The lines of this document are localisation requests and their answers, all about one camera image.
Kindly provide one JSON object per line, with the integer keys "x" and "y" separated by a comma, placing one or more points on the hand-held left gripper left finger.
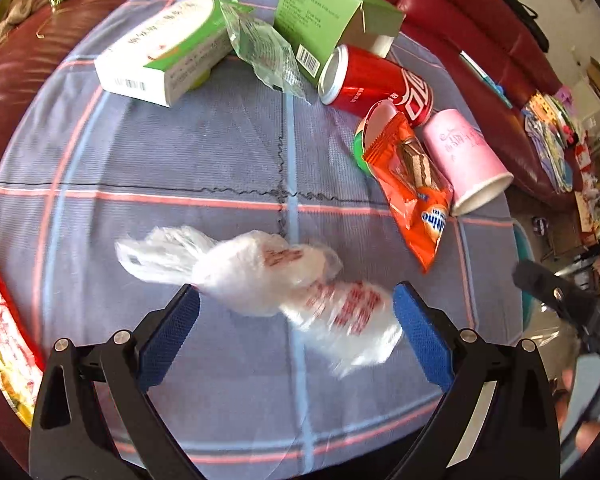
{"x": 172, "y": 335}

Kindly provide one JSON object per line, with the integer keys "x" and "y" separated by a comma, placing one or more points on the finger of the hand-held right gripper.
{"x": 550, "y": 290}

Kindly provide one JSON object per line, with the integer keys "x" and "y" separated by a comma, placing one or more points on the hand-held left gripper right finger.
{"x": 420, "y": 330}

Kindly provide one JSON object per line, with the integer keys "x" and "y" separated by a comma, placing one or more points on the white plastic bag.
{"x": 260, "y": 275}

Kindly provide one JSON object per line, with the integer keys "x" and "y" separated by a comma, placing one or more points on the red soda can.
{"x": 375, "y": 82}

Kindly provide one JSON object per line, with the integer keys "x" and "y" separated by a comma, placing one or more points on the clear plastic wrapper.
{"x": 265, "y": 50}

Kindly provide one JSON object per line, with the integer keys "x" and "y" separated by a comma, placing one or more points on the orange snack packet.
{"x": 410, "y": 200}

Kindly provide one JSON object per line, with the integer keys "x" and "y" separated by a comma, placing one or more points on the pile of colourful papers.
{"x": 550, "y": 135}

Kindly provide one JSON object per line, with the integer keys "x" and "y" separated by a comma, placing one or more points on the pink paper cup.
{"x": 460, "y": 155}

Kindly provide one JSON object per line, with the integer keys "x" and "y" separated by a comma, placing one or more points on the grey plaid blanket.
{"x": 180, "y": 170}

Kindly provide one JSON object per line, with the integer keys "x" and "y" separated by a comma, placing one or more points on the red and yellow packet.
{"x": 0, "y": 330}

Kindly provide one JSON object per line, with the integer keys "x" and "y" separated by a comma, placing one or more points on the green round container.
{"x": 361, "y": 152}

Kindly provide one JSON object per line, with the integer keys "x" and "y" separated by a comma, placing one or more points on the white and teal booklet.
{"x": 485, "y": 80}

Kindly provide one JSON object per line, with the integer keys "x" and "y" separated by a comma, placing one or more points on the white and green box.
{"x": 165, "y": 50}

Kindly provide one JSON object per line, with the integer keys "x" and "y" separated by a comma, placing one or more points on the black bag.
{"x": 515, "y": 5}

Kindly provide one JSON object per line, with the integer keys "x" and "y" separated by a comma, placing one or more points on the green cardboard carton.
{"x": 320, "y": 15}

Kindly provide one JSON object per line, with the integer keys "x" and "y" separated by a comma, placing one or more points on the white cloth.
{"x": 25, "y": 5}

